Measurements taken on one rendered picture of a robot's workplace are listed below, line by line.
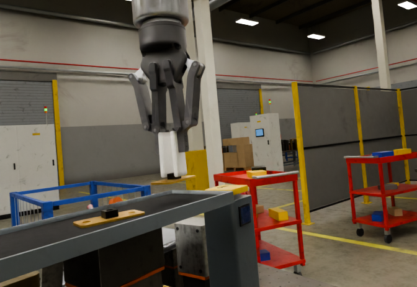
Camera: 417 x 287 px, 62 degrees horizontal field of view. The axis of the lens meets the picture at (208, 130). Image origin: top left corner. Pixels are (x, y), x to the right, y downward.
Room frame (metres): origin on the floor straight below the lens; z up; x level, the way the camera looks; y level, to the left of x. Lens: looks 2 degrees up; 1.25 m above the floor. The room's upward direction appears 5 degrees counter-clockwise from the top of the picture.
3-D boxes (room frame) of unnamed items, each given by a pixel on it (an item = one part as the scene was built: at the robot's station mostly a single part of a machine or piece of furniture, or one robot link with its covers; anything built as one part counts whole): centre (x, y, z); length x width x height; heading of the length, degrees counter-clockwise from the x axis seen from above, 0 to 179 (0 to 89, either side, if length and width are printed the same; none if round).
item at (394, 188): (4.04, -2.00, 0.49); 0.81 x 0.46 x 0.97; 116
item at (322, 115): (5.88, -2.57, 1.00); 3.44 x 0.14 x 2.00; 128
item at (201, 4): (4.79, -0.05, 1.64); 0.36 x 0.36 x 3.28; 38
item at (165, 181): (0.54, 0.06, 1.20); 0.08 x 0.04 x 0.01; 156
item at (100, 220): (0.44, 0.14, 1.17); 0.08 x 0.04 x 0.01; 129
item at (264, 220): (3.16, -0.38, 0.49); 0.81 x 0.46 x 0.98; 22
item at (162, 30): (0.54, 0.06, 1.39); 0.08 x 0.07 x 0.09; 66
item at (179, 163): (0.54, 0.05, 1.23); 0.03 x 0.01 x 0.07; 156
